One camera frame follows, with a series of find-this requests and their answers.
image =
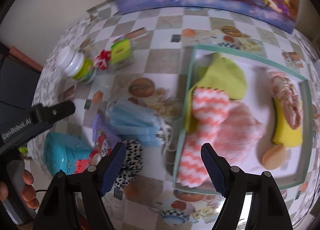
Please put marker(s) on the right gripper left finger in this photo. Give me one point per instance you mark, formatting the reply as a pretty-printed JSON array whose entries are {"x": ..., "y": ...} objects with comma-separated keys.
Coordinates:
[{"x": 58, "y": 208}]

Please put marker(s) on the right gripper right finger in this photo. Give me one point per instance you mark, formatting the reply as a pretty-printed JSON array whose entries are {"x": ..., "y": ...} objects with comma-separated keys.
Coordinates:
[{"x": 267, "y": 209}]

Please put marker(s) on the round beige makeup puff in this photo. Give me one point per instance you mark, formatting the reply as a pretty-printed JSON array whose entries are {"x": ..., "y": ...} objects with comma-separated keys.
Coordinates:
[{"x": 274, "y": 157}]

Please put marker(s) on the purple cartoon wipes packet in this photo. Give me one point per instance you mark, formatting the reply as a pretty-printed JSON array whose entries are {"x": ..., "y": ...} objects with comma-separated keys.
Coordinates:
[{"x": 103, "y": 137}]

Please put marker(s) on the leopard print scrunchie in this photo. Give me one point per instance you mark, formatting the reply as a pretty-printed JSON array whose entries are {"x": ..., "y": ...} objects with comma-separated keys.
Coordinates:
[{"x": 132, "y": 165}]

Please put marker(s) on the yellow sponge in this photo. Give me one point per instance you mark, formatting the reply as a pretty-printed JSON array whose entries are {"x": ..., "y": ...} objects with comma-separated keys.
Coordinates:
[{"x": 283, "y": 133}]

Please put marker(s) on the red white knot toy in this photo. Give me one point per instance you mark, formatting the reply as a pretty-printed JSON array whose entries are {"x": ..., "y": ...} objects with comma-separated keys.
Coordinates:
[{"x": 101, "y": 61}]

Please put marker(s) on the light blue face mask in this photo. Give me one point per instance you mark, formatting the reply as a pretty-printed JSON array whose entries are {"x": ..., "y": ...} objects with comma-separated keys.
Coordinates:
[{"x": 135, "y": 122}]

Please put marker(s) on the pink white striped towel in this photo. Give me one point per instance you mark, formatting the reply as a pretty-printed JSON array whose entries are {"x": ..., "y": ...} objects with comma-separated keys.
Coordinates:
[{"x": 227, "y": 125}]

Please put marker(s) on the green tissue packet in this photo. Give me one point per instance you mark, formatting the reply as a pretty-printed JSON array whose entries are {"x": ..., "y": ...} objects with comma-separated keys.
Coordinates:
[{"x": 121, "y": 54}]

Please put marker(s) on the pink fabric scrunchie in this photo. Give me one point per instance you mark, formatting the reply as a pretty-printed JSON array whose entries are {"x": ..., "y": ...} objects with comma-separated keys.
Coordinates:
[{"x": 287, "y": 95}]

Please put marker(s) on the lime green cloth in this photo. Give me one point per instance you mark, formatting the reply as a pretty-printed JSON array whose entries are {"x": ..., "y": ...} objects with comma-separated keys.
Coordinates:
[{"x": 223, "y": 74}]

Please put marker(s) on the left hand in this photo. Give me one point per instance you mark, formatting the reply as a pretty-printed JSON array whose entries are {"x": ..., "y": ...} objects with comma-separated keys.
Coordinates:
[{"x": 28, "y": 193}]

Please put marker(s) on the teal toy box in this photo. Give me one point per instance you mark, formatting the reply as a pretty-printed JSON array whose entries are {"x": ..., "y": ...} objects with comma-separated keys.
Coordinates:
[{"x": 65, "y": 153}]

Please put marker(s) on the white green pill bottle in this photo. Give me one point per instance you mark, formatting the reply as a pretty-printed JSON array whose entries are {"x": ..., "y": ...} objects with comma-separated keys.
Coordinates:
[{"x": 76, "y": 65}]

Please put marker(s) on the teal shallow box tray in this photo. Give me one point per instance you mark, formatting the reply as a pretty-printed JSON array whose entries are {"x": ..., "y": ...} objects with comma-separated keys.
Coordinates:
[{"x": 259, "y": 99}]

